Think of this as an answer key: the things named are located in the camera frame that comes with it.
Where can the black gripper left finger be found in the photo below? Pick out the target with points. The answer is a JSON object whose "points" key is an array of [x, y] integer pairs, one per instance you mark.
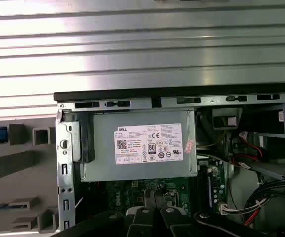
{"points": [[142, 222]]}

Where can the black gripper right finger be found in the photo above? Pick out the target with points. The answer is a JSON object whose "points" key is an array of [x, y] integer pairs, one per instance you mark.
{"points": [[172, 222]]}

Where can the green motherboard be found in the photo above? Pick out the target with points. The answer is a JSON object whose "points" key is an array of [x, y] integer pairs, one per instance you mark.
{"points": [[130, 197]]}

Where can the RAM stick with blue label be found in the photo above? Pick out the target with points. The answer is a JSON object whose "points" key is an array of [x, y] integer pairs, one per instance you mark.
{"points": [[210, 192]]}

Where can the black RAM slot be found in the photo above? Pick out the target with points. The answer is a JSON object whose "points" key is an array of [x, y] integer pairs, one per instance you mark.
{"points": [[203, 177]]}

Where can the grey power supply unit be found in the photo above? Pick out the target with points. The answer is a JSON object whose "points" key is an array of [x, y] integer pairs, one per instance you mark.
{"points": [[103, 160]]}

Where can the black PC case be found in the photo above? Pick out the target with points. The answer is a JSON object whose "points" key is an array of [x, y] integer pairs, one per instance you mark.
{"points": [[132, 96]]}

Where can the grey parts rack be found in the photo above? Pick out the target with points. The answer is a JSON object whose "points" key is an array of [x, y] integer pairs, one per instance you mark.
{"points": [[9, 168]]}

